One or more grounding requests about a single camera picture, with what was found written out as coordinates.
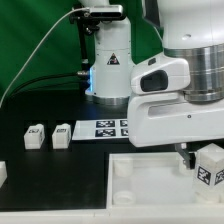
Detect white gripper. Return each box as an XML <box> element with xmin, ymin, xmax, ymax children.
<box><xmin>127</xmin><ymin>93</ymin><xmax>224</xmax><ymax>170</ymax></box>

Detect white square table top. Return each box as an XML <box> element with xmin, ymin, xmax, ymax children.
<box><xmin>107</xmin><ymin>152</ymin><xmax>224</xmax><ymax>208</ymax></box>

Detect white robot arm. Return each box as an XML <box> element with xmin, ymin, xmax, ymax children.
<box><xmin>81</xmin><ymin>0</ymin><xmax>224</xmax><ymax>147</ymax></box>

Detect white marker sheet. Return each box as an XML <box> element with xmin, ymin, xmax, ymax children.
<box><xmin>72</xmin><ymin>119</ymin><xmax>128</xmax><ymax>141</ymax></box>

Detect white block left edge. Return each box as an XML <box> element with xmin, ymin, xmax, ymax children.
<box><xmin>0</xmin><ymin>161</ymin><xmax>7</xmax><ymax>188</ymax></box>

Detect white front table rail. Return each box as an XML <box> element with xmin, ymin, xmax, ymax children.
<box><xmin>0</xmin><ymin>206</ymin><xmax>224</xmax><ymax>224</ymax></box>

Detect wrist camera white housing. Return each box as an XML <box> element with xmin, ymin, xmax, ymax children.
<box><xmin>131</xmin><ymin>53</ymin><xmax>190</xmax><ymax>95</ymax></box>

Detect black camera on stand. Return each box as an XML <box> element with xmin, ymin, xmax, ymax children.
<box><xmin>87</xmin><ymin>5</ymin><xmax>123</xmax><ymax>20</ymax></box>

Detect black cables on table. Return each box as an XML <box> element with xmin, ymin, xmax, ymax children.
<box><xmin>9</xmin><ymin>73</ymin><xmax>88</xmax><ymax>98</ymax></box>

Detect white camera cable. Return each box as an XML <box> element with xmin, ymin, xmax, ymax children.
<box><xmin>0</xmin><ymin>7</ymin><xmax>90</xmax><ymax>108</ymax></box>

